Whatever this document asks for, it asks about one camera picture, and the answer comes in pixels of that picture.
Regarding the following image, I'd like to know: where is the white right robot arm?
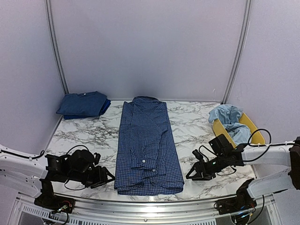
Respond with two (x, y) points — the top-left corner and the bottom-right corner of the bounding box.
(186, 134), (300, 210)

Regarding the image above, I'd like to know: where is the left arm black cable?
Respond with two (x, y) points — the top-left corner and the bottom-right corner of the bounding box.
(0, 144), (94, 191)

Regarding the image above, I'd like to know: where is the folded dark blue t-shirt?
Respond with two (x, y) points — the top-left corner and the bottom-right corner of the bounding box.
(56, 91), (108, 116)

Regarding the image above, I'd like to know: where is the blue plaid button shirt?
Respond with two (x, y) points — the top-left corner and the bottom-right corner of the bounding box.
(114, 96), (184, 196)

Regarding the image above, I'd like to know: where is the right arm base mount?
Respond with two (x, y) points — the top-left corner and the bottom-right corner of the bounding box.
(214, 197), (257, 215)

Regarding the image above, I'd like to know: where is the light blue crumpled garment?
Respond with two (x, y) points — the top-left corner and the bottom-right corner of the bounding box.
(208, 104), (251, 145)

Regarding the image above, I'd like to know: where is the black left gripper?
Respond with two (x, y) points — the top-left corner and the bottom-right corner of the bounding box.
(69, 166), (115, 189)

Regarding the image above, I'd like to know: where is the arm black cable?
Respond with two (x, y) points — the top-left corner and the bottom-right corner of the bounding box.
(0, 144), (94, 191)
(198, 128), (296, 175)

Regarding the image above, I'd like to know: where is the yellow plastic laundry basket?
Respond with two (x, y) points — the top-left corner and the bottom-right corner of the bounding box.
(212, 112), (266, 147)

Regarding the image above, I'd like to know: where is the aluminium wall post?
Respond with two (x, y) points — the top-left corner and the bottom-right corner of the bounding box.
(45, 0), (69, 94)
(221, 0), (253, 104)

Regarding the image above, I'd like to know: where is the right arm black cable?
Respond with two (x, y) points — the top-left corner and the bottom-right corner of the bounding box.
(198, 128), (296, 175)

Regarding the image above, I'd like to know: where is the right aluminium wall post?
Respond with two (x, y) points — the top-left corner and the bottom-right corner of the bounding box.
(221, 0), (253, 104)

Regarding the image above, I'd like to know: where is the aluminium front rail frame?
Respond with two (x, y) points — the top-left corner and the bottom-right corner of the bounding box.
(9, 185), (282, 225)

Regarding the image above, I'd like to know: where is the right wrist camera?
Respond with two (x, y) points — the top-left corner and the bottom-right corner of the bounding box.
(192, 150), (205, 162)

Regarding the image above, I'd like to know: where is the left aluminium wall post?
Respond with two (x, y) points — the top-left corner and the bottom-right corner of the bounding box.
(45, 0), (69, 94)

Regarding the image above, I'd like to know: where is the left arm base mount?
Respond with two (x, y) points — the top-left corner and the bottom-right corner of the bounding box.
(34, 196), (75, 213)

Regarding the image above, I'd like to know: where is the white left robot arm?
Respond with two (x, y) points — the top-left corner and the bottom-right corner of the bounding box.
(0, 145), (115, 209)

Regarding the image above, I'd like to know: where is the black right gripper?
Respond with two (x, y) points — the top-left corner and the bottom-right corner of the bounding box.
(186, 153), (228, 180)

